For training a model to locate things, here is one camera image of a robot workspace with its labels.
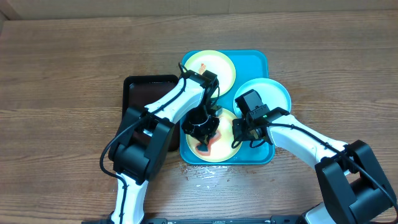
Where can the teal plastic tray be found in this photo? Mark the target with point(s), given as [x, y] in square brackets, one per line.
[249, 64]

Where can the green and orange sponge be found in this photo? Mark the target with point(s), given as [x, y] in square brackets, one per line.
[214, 139]

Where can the black rectangular tray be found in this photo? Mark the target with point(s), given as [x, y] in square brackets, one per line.
[139, 91]

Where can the light blue plate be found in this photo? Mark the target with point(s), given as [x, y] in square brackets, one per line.
[272, 93]

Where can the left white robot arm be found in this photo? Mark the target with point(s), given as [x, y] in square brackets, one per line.
[156, 109]

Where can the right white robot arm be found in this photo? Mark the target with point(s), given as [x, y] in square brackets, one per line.
[353, 184]

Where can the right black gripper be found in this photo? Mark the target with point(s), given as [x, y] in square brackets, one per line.
[239, 125]

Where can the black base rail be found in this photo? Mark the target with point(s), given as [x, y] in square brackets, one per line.
[275, 219]

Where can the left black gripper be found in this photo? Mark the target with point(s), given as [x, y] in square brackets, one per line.
[204, 134]

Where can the yellow-green plate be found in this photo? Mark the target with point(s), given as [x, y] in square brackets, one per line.
[220, 150]
[217, 63]

